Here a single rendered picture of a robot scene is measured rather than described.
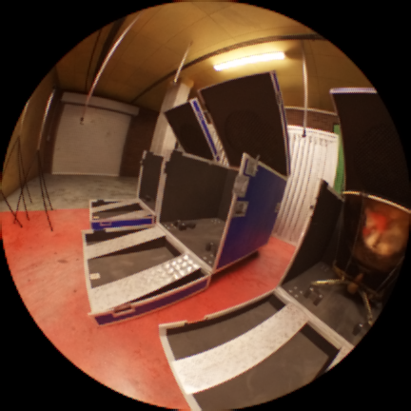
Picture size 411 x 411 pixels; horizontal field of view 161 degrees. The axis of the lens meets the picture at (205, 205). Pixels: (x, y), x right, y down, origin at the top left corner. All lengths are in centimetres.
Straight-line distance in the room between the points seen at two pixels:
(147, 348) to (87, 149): 615
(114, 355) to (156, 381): 22
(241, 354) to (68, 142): 659
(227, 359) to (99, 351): 60
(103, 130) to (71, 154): 153
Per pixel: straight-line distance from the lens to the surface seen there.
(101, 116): 651
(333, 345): 114
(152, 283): 97
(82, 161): 633
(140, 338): 87
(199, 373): 80
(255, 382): 89
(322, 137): 290
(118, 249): 130
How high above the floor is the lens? 80
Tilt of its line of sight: 13 degrees down
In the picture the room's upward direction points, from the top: 13 degrees clockwise
